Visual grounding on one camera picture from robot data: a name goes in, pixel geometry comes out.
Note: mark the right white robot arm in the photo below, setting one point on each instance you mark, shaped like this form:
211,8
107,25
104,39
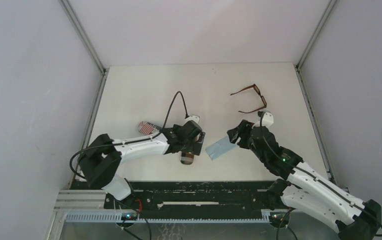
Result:
300,187

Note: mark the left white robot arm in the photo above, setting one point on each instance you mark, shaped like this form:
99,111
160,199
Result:
100,161

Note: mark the brown tortoise sunglasses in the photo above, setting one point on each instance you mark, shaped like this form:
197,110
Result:
251,97

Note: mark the brown striped glasses case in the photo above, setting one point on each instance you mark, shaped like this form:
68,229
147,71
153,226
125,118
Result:
187,158

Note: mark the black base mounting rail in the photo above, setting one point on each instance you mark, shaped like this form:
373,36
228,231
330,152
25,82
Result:
199,200

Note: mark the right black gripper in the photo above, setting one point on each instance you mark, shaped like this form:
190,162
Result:
239,133

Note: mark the right aluminium frame post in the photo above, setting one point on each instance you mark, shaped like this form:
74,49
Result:
330,7

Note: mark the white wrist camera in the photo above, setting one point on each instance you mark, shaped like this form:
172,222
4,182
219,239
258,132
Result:
194,118
266,119

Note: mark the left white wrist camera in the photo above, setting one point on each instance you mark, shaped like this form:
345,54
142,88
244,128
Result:
194,118

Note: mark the aluminium frame post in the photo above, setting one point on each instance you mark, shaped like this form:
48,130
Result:
74,19
330,7

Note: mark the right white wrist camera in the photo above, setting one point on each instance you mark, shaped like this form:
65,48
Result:
266,119

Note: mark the left aluminium frame post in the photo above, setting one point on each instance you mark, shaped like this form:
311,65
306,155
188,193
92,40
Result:
74,19

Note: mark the flag print glasses case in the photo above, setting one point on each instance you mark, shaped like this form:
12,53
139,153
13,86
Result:
147,128

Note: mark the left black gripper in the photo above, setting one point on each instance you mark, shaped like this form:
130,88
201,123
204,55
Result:
198,142

